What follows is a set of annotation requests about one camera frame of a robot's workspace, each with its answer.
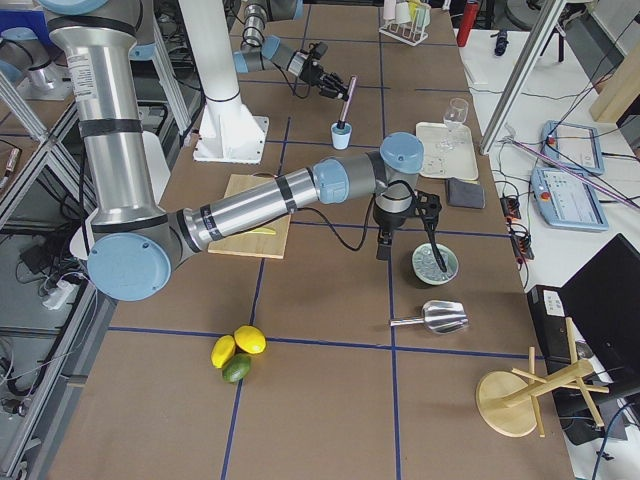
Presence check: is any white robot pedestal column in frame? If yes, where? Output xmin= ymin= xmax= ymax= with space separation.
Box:
xmin=179 ymin=0 xmax=269 ymax=164

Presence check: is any wooden mug tree stand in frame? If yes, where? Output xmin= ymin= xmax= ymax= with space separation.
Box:
xmin=475 ymin=317 xmax=609 ymax=438

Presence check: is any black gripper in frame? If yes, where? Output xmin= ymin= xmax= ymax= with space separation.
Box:
xmin=297 ymin=54 xmax=349 ymax=100
xmin=373 ymin=204 xmax=410 ymax=261

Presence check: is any light blue cup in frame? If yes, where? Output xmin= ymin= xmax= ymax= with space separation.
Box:
xmin=330 ymin=122 xmax=352 ymax=150

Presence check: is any cream serving tray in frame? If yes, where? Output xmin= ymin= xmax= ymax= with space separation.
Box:
xmin=415 ymin=122 xmax=479 ymax=181

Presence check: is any yellow lemon left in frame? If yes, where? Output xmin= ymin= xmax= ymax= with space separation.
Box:
xmin=210 ymin=335 xmax=236 ymax=369

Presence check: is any yellow plastic knife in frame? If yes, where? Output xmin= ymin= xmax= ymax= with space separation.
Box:
xmin=248 ymin=227 xmax=277 ymax=236

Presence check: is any near blue teach pendant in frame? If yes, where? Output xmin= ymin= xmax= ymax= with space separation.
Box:
xmin=531 ymin=167 xmax=609 ymax=232

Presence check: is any yellow lemon upper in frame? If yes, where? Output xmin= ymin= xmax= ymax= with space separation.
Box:
xmin=233 ymin=325 xmax=267 ymax=355

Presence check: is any black laptop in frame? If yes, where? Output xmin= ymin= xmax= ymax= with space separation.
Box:
xmin=527 ymin=234 xmax=639 ymax=416

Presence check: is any aluminium frame post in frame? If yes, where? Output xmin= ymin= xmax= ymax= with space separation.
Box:
xmin=479 ymin=0 xmax=568 ymax=155

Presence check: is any yellow lemon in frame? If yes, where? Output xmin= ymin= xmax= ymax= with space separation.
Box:
xmin=233 ymin=325 xmax=267 ymax=355
xmin=210 ymin=335 xmax=236 ymax=369

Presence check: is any clear wine glass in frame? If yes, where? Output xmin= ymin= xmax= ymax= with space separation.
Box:
xmin=443 ymin=98 xmax=469 ymax=147

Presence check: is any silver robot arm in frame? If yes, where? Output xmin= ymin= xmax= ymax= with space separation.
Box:
xmin=38 ymin=1 xmax=351 ymax=101
xmin=43 ymin=1 xmax=424 ymax=301

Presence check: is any steel ice scoop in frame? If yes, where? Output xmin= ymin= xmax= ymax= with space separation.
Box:
xmin=389 ymin=300 xmax=469 ymax=335

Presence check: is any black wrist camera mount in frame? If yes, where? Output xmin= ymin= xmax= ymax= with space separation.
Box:
xmin=307 ymin=41 xmax=328 ymax=64
xmin=408 ymin=190 xmax=442 ymax=233

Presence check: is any steel muddler black tip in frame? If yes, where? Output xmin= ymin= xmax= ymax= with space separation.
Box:
xmin=336 ymin=75 xmax=358 ymax=130

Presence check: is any red bottle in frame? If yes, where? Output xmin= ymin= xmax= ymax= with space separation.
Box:
xmin=456 ymin=0 xmax=480 ymax=47

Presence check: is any bamboo cutting board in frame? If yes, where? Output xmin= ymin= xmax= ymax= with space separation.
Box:
xmin=207 ymin=174 xmax=290 ymax=259

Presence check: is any blue teach pendant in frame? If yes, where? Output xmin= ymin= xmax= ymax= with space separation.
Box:
xmin=541 ymin=120 xmax=605 ymax=175
xmin=531 ymin=167 xmax=609 ymax=232

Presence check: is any white plastic chair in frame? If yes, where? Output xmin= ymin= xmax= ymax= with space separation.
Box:
xmin=69 ymin=131 xmax=170 ymax=260

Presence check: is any green lime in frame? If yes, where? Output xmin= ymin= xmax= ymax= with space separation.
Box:
xmin=222 ymin=354 xmax=252 ymax=383

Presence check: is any white wire cup rack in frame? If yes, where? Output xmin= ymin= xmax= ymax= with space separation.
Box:
xmin=379 ymin=0 xmax=431 ymax=46

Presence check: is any dark grey folded cloth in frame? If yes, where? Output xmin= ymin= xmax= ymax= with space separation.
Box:
xmin=445 ymin=178 xmax=486 ymax=209

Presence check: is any far blue teach pendant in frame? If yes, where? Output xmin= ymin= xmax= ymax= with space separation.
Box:
xmin=541 ymin=120 xmax=605 ymax=175

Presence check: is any green bowl of ice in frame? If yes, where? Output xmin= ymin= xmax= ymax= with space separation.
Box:
xmin=412 ymin=243 xmax=459 ymax=286

